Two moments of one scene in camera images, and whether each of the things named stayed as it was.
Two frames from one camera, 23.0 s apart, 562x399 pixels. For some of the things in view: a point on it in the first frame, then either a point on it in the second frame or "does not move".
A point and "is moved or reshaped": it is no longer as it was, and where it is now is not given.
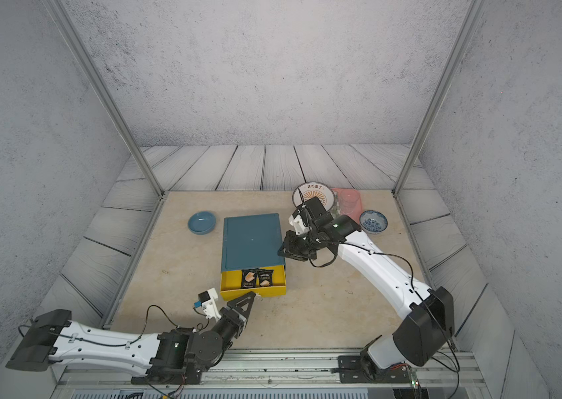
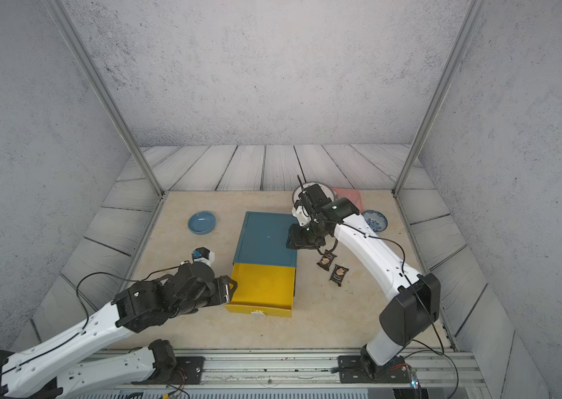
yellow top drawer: x=231 y=285 is moved or reshaped
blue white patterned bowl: x=373 y=222 does not move
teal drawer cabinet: x=252 y=242 is moved or reshaped
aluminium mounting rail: x=283 y=368 does not move
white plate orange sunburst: x=310 y=189 does not move
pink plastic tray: x=347 y=202 does not move
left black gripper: x=235 y=317 to x=224 y=293
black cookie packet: x=248 y=278 to x=327 y=259
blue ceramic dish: x=201 y=223 does not move
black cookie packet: x=265 y=278 to x=337 y=274
